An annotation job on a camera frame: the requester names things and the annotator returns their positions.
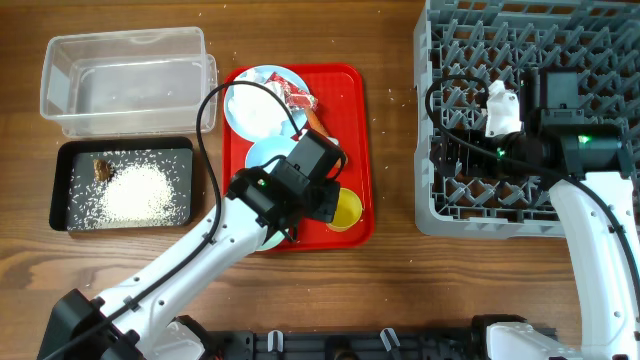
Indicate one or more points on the light blue bowl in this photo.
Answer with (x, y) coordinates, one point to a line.
(266, 149)

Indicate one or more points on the black plastic tray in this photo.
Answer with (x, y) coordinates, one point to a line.
(69, 150)

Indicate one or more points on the green bowl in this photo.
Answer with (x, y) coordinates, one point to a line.
(270, 242)

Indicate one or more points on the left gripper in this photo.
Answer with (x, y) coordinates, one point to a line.
(325, 207)

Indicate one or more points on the white rice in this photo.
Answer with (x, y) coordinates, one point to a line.
(148, 188)

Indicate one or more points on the yellow plastic cup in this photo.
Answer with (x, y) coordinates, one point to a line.
(348, 211)

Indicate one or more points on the light blue plate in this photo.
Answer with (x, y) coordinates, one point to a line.
(288, 129)

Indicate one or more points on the white tissue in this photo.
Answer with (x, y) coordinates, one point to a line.
(253, 113)

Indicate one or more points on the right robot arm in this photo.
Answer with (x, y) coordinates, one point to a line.
(542, 131)

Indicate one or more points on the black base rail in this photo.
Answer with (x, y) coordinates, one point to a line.
(456, 343)

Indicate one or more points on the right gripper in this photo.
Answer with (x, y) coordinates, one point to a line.
(451, 155)

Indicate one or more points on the grey dishwasher rack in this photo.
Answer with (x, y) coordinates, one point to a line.
(462, 45)

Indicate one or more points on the red snack wrapper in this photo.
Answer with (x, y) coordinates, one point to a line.
(295, 97)

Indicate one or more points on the red serving tray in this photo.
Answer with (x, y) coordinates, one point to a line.
(339, 88)

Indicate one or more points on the brown food scrap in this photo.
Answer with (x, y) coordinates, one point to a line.
(102, 170)

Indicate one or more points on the clear plastic bin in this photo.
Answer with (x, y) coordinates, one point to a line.
(129, 83)

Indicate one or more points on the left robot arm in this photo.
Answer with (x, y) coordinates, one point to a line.
(138, 318)

